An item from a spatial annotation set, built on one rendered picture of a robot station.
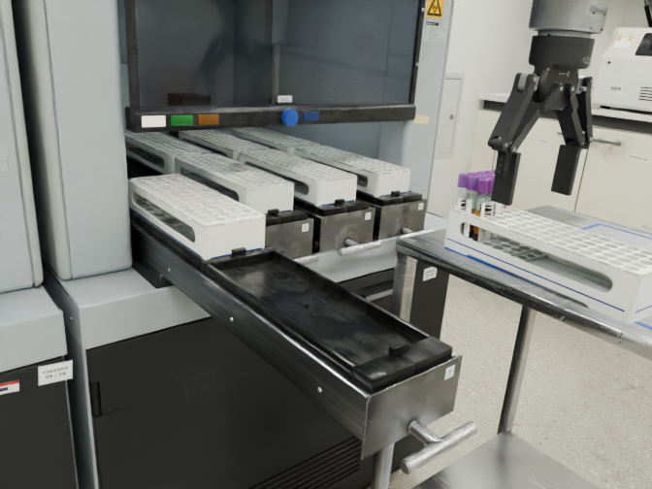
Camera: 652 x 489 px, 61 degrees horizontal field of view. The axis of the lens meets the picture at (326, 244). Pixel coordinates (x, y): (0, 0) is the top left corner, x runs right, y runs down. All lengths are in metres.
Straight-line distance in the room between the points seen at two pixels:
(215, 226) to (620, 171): 2.38
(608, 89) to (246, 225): 2.37
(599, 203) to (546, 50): 2.24
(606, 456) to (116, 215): 1.56
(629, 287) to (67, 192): 0.76
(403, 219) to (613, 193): 1.89
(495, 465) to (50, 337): 0.92
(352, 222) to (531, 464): 0.66
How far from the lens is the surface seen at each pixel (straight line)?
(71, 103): 0.88
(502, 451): 1.38
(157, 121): 0.90
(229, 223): 0.78
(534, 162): 3.13
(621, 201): 2.94
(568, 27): 0.78
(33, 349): 0.87
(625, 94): 2.93
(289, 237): 0.99
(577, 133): 0.87
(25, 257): 0.92
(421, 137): 1.30
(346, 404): 0.55
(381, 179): 1.15
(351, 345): 0.61
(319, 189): 1.05
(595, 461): 1.93
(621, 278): 0.73
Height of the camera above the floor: 1.10
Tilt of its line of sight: 20 degrees down
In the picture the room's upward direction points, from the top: 4 degrees clockwise
